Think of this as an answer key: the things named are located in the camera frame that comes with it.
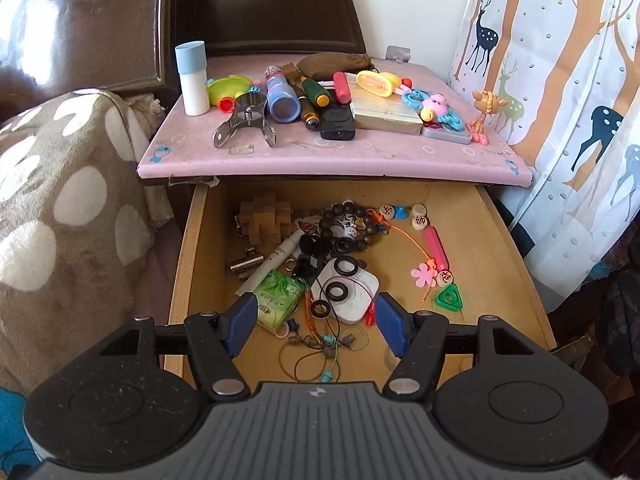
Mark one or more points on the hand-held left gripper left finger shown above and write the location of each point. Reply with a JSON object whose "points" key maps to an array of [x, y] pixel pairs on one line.
{"points": [[240, 322]]}

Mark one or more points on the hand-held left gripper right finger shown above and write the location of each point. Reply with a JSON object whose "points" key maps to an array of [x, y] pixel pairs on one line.
{"points": [[392, 322]]}

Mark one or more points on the dark nightstand drawer with sticker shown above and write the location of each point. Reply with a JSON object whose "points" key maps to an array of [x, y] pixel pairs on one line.
{"points": [[480, 270]]}

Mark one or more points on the small red clip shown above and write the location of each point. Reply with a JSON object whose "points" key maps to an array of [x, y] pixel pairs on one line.
{"points": [[370, 315]]}

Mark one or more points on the clear round cap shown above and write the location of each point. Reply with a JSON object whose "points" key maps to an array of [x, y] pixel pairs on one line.
{"points": [[391, 357]]}

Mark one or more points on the green tissue pack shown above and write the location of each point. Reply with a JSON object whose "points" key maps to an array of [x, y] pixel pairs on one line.
{"points": [[277, 300]]}

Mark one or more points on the white square device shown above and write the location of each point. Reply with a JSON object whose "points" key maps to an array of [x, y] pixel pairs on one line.
{"points": [[357, 295]]}

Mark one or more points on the pink flower charm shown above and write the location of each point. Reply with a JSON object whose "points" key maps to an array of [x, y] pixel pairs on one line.
{"points": [[423, 275]]}

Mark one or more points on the metal cylinder bolt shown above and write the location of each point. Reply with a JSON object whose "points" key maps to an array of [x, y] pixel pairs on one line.
{"points": [[245, 263]]}

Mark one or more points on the round wooden chess piece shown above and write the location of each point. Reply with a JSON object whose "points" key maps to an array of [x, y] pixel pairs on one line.
{"points": [[419, 222], [445, 277], [386, 211]]}

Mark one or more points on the white tube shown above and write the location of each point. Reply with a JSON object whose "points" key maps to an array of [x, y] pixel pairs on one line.
{"points": [[275, 260]]}

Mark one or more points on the pink plastic tube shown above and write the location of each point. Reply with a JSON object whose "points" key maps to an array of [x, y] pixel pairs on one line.
{"points": [[436, 247]]}

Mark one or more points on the black small caps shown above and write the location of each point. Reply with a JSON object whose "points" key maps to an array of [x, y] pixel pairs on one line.
{"points": [[312, 250]]}

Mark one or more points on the wooden burr puzzle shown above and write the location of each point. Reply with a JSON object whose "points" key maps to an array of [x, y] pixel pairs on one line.
{"points": [[262, 217]]}

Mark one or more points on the small blue round piece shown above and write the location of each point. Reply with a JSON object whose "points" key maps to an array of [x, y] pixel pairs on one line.
{"points": [[401, 212]]}

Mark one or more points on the dark wooden nightstand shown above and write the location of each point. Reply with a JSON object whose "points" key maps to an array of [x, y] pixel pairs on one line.
{"points": [[545, 330]]}

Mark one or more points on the pink nightstand cover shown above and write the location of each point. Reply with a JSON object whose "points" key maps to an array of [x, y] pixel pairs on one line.
{"points": [[350, 157]]}

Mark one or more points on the small clear plastic piece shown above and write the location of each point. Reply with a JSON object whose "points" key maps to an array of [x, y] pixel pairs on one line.
{"points": [[241, 148]]}

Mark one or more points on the pink flat case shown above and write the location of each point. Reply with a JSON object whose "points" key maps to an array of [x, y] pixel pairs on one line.
{"points": [[447, 135]]}

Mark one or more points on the grey blanket with white spots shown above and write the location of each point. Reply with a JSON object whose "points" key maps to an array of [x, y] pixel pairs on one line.
{"points": [[65, 220]]}

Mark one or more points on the metal clamp tool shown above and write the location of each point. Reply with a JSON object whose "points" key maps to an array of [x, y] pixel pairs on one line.
{"points": [[247, 117]]}

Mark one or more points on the black rectangular device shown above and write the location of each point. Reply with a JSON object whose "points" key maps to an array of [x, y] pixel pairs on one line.
{"points": [[337, 122]]}

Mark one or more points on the small red cap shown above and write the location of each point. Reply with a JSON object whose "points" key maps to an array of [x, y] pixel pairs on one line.
{"points": [[226, 105]]}

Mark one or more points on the pink pig blue toy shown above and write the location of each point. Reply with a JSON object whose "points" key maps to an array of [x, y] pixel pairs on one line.
{"points": [[432, 107]]}

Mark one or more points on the brown metal-tipped pen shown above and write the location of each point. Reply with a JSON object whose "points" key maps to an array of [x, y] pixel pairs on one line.
{"points": [[310, 115]]}

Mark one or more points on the blue pink patterned tube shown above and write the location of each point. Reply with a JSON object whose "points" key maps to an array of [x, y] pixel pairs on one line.
{"points": [[281, 97]]}

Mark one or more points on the dark plaid cloth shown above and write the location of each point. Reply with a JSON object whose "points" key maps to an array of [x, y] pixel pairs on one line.
{"points": [[622, 320]]}

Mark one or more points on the green yellow plastic toy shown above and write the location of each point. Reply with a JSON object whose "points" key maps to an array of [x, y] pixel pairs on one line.
{"points": [[227, 87]]}

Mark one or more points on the orange giraffe figurine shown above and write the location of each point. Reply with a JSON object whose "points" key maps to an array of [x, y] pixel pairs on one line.
{"points": [[486, 105]]}

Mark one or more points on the beige fringed cloth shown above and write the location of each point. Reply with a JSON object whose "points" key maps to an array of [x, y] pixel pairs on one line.
{"points": [[145, 104]]}

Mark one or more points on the yellow oval case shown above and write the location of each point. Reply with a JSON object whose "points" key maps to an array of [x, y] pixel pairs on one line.
{"points": [[377, 84]]}

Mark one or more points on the red tube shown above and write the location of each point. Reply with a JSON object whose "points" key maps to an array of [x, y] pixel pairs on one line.
{"points": [[341, 87]]}

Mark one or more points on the white bottle with blue cap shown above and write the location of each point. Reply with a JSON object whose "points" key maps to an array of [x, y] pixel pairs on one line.
{"points": [[194, 85]]}

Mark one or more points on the brown cloth pouch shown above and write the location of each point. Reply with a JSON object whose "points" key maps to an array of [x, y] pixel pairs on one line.
{"points": [[330, 64]]}

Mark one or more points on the deer print wardrobe cover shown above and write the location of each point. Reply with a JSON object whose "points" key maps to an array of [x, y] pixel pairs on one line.
{"points": [[560, 110]]}

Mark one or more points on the dark brown wooden headboard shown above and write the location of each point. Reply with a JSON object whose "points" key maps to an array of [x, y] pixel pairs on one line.
{"points": [[100, 25]]}

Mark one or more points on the clear adhesive wall hook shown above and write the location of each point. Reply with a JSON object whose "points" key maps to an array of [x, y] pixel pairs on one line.
{"points": [[397, 54]]}

